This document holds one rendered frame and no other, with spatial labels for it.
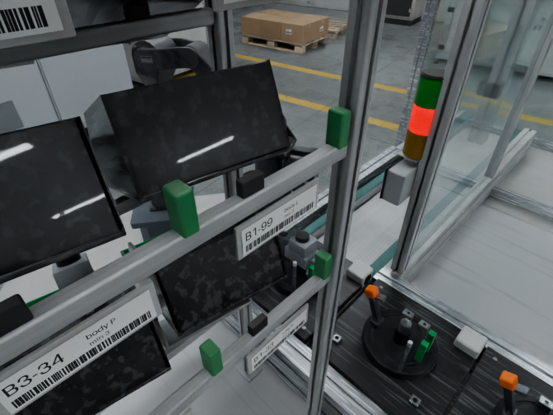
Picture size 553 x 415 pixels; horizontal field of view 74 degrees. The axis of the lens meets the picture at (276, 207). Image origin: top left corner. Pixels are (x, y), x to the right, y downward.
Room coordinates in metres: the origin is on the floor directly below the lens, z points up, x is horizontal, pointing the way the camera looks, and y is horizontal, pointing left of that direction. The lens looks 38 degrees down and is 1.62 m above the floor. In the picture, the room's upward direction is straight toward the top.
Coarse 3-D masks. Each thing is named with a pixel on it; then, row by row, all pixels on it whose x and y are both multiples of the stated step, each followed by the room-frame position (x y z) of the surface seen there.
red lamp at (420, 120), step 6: (414, 108) 0.63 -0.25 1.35; (420, 108) 0.62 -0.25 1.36; (414, 114) 0.63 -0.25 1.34; (420, 114) 0.61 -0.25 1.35; (426, 114) 0.61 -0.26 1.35; (432, 114) 0.61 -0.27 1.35; (414, 120) 0.62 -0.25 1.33; (420, 120) 0.61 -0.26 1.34; (426, 120) 0.61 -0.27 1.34; (408, 126) 0.64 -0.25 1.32; (414, 126) 0.62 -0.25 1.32; (420, 126) 0.61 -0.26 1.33; (426, 126) 0.61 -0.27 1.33; (414, 132) 0.62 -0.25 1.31; (420, 132) 0.61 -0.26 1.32; (426, 132) 0.61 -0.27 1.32
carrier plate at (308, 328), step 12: (288, 240) 0.69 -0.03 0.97; (348, 264) 0.61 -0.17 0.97; (348, 288) 0.54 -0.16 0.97; (360, 288) 0.55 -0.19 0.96; (264, 300) 0.51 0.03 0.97; (276, 300) 0.51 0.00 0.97; (312, 300) 0.51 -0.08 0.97; (348, 300) 0.51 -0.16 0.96; (312, 312) 0.48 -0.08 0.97; (312, 324) 0.45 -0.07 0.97; (300, 336) 0.42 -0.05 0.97; (312, 336) 0.43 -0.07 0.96
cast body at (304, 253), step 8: (296, 232) 0.59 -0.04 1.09; (304, 232) 0.59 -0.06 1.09; (296, 240) 0.57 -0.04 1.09; (304, 240) 0.56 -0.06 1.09; (312, 240) 0.57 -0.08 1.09; (288, 248) 0.58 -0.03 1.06; (296, 248) 0.56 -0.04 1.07; (304, 248) 0.55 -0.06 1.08; (312, 248) 0.56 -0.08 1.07; (288, 256) 0.58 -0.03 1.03; (296, 256) 0.56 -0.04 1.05; (304, 256) 0.55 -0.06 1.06; (312, 256) 0.56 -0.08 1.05; (304, 264) 0.54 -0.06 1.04
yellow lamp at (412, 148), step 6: (408, 132) 0.63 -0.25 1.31; (408, 138) 0.63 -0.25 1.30; (414, 138) 0.61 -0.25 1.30; (420, 138) 0.61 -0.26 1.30; (426, 138) 0.61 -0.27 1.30; (408, 144) 0.62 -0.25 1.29; (414, 144) 0.61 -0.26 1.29; (420, 144) 0.61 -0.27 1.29; (402, 150) 0.64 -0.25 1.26; (408, 150) 0.62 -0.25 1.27; (414, 150) 0.61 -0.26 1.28; (420, 150) 0.61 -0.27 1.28; (408, 156) 0.62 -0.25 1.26; (414, 156) 0.61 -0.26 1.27; (420, 156) 0.61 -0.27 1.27
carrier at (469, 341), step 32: (384, 288) 0.54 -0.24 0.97; (352, 320) 0.46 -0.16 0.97; (384, 320) 0.44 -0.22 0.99; (416, 320) 0.44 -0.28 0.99; (352, 352) 0.38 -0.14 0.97; (384, 352) 0.37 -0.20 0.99; (416, 352) 0.36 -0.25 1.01; (448, 352) 0.38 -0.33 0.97; (480, 352) 0.37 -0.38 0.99; (352, 384) 0.33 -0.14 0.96; (384, 384) 0.32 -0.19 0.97; (416, 384) 0.32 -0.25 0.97; (448, 384) 0.32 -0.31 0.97
